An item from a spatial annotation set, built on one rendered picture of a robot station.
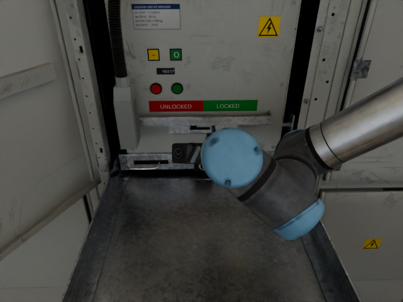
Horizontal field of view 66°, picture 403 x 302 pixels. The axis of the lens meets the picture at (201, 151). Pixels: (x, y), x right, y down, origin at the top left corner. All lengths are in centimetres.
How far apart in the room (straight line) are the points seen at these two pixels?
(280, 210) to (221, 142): 14
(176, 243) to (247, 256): 18
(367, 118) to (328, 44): 38
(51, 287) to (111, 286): 74
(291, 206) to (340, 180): 61
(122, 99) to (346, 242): 95
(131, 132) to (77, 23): 29
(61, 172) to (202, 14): 58
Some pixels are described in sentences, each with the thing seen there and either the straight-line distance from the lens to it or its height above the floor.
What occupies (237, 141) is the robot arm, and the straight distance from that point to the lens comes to 47.
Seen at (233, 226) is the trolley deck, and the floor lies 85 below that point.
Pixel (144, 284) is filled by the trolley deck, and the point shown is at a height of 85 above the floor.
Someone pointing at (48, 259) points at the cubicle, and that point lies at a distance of 136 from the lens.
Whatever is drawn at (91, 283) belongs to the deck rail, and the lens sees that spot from 78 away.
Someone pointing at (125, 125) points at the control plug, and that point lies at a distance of 85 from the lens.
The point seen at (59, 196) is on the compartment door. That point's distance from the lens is 100.
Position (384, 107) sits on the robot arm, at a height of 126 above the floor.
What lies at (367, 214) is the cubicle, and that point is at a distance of 125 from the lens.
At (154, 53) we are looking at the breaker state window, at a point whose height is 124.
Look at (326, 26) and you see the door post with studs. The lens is 89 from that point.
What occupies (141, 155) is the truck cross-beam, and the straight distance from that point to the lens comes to 101.
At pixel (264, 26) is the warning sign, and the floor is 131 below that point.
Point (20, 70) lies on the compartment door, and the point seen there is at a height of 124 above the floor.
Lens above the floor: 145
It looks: 32 degrees down
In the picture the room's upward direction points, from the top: straight up
